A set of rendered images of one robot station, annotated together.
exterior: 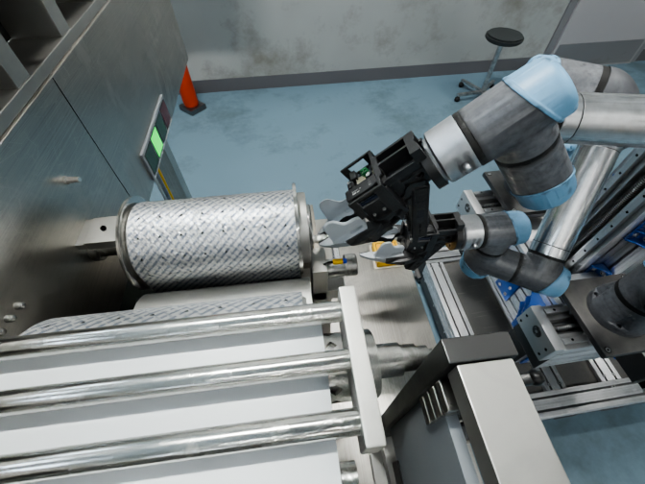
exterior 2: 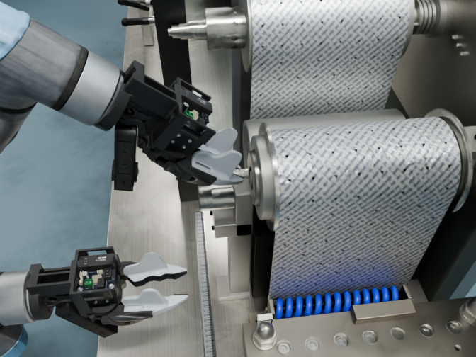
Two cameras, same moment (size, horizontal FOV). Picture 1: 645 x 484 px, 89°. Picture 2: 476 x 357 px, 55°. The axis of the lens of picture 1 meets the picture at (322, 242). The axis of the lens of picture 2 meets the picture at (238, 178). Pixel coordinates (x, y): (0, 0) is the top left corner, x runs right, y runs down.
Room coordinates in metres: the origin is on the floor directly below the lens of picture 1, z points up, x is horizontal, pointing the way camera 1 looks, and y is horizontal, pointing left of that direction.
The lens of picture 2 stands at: (0.77, 0.00, 1.70)
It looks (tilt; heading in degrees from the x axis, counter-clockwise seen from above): 47 degrees down; 180
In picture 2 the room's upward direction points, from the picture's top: straight up
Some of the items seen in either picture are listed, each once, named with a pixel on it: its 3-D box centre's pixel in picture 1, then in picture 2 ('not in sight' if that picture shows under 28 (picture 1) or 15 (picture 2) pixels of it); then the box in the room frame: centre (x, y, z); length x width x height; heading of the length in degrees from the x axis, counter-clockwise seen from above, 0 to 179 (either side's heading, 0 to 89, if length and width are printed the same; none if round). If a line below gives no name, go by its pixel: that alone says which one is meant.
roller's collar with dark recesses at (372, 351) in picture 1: (343, 365); (224, 28); (0.10, -0.02, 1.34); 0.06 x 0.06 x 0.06; 7
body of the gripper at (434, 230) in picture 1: (429, 233); (79, 287); (0.44, -0.23, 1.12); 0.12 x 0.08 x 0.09; 97
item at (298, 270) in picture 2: not in sight; (345, 271); (0.39, 0.17, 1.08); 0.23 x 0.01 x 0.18; 97
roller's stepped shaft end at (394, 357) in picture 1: (403, 357); (187, 30); (0.11, -0.08, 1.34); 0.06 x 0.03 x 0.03; 97
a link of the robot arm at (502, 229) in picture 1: (498, 229); not in sight; (0.46, -0.38, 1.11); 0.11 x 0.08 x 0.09; 97
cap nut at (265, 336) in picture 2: not in sight; (265, 332); (0.47, 0.04, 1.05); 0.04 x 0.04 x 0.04
